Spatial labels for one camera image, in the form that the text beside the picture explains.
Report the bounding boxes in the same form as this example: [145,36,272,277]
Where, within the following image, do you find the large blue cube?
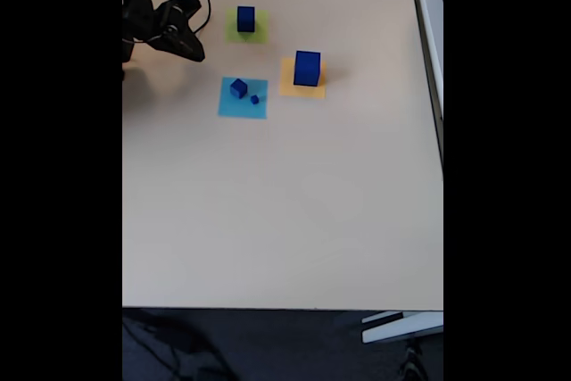
[293,50,322,87]

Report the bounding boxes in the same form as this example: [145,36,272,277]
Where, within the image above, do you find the green paper square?
[224,7,270,46]

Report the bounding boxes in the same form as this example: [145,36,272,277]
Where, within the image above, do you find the white table foot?
[360,311,444,345]

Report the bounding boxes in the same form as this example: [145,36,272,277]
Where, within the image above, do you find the black camera cable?
[180,0,211,37]

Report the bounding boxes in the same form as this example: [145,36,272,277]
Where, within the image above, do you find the orange paper square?
[278,57,327,100]

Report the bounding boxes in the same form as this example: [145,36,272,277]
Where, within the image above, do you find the light blue paper square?
[217,76,269,120]

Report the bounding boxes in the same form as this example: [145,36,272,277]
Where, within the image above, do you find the white neighbouring table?
[405,0,444,181]

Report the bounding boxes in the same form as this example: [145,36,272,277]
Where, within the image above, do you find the medium blue cube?
[236,5,256,33]

